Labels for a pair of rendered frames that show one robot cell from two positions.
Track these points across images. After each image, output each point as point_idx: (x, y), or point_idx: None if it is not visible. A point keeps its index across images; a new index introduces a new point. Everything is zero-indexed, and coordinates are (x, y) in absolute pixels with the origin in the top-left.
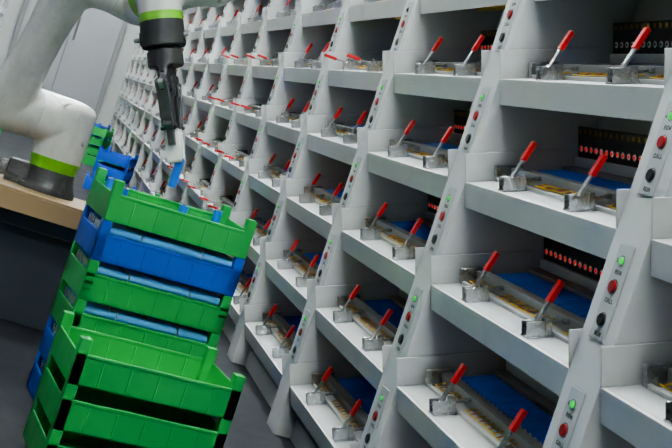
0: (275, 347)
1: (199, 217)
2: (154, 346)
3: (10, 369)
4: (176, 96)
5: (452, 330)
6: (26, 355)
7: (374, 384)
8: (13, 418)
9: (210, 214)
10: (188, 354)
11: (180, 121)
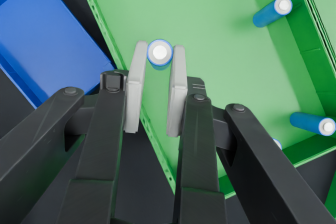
0: None
1: None
2: (319, 14)
3: (133, 162)
4: (113, 191)
5: None
6: (65, 167)
7: None
8: None
9: None
10: None
11: (103, 102)
